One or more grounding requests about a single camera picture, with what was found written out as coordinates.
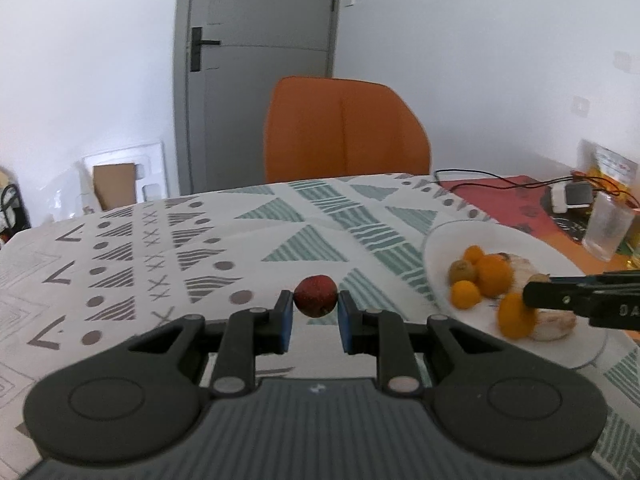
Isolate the peeled pomelo segment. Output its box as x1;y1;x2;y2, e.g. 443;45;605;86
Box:
529;309;577;341

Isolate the small red fruit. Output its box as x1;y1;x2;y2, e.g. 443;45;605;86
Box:
293;274;338;318

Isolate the large orange tangerine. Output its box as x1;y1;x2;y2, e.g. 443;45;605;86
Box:
475;254;513;298

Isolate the small orange kumquat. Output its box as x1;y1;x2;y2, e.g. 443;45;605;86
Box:
450;281;483;310

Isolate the yellow-brown round fruit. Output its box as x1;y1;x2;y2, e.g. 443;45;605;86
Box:
526;273;551;284

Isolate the white round plate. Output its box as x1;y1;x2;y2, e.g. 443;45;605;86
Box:
423;221;608;370

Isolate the peeled pomelo piece on plate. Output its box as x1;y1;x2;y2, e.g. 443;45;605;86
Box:
500;252;539;292

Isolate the clear plastic cup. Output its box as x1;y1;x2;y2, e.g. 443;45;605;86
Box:
582;192;636;262

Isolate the orange tangerine on plate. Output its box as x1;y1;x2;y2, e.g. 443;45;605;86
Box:
497;292;537;340

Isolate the white power adapter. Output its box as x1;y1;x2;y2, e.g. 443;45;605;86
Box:
549;181;594;214

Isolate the greenish brown fruit on plate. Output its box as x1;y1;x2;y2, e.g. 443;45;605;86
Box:
448;259;477;285

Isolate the yellow snack package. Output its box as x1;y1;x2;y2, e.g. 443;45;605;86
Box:
580;140;639;196

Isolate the small yellow kumquat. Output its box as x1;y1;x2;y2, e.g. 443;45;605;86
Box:
462;245;485;264

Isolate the red orange mat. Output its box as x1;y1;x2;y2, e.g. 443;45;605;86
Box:
437;172;629;274

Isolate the patterned white tablecloth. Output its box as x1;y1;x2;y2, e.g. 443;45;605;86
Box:
1;174;639;479

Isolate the white foam board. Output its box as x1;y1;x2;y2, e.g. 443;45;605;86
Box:
82;142;168;203

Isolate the brown cardboard box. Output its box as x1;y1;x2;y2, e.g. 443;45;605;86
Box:
92;162;136;211

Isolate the orange chair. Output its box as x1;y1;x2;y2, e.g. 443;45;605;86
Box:
264;76;431;183

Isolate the pile of bags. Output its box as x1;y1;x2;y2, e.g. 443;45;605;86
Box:
0;170;32;244

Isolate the grey door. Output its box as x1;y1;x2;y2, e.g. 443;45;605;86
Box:
174;0;336;194

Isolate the black cable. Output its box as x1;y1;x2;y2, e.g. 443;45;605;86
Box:
432;167;597;196

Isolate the wall socket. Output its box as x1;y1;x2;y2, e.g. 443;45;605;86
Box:
572;96;590;118

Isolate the black door handle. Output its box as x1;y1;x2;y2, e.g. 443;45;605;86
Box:
190;27;221;72

